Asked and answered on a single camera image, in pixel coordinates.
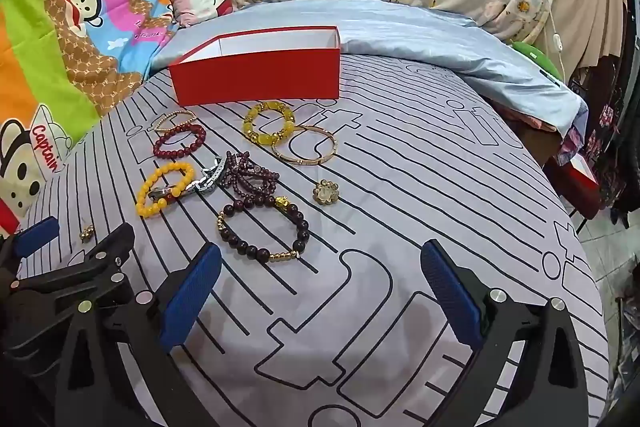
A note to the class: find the rose gold bangle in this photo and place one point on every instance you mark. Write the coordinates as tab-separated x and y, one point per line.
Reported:
292	161

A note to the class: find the gold flower pendant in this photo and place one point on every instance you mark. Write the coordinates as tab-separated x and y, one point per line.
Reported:
326	193

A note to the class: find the green plastic object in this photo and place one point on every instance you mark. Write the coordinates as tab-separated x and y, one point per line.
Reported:
532	54

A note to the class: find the dark hanging clothes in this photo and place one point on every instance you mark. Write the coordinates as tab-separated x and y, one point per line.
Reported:
615	132

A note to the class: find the red and white box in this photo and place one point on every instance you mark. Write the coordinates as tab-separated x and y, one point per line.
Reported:
580	187

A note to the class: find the grey line-print bedsheet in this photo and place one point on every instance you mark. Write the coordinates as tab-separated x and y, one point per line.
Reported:
400	157

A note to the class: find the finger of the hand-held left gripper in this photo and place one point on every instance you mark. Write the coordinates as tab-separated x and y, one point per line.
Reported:
112	248
35	237

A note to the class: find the colourful cartoon monkey blanket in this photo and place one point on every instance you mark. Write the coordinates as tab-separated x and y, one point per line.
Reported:
75	57

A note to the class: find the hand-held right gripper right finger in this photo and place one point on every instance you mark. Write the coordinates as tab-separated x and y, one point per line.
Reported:
450	294

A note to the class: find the wooden bed frame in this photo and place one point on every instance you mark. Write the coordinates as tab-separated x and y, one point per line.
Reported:
537	144

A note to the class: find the small gold charm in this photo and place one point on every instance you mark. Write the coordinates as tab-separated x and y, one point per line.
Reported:
88	233

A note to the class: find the red cardboard box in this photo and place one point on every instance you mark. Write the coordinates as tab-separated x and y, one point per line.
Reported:
250	79

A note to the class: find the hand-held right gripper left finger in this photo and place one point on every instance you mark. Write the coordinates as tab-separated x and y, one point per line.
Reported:
192	297

